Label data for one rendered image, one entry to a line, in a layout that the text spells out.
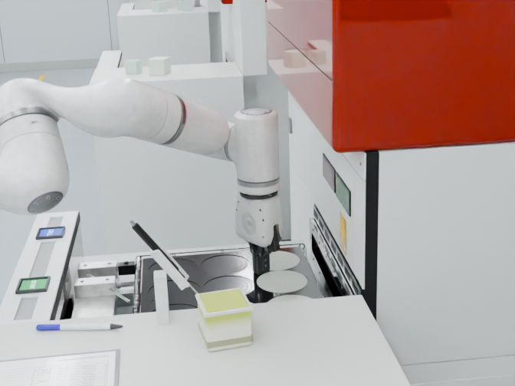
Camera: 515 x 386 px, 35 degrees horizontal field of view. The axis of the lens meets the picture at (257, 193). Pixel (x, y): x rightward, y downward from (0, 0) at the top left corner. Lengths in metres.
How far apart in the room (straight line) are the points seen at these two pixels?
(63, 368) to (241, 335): 0.27
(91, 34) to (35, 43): 0.63
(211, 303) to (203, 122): 0.32
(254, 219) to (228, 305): 0.38
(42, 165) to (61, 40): 8.24
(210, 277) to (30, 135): 0.53
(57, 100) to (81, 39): 8.18
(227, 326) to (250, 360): 0.06
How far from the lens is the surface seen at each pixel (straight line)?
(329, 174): 1.60
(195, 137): 1.38
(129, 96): 1.27
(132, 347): 1.29
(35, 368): 1.27
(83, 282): 1.66
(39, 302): 1.48
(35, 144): 1.30
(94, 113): 1.27
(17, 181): 1.28
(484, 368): 1.56
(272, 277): 1.63
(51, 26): 9.49
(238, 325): 1.24
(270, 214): 1.57
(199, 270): 1.68
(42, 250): 1.72
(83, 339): 1.33
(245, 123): 1.52
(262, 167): 1.54
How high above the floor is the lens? 1.59
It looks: 19 degrees down
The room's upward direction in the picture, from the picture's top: 2 degrees counter-clockwise
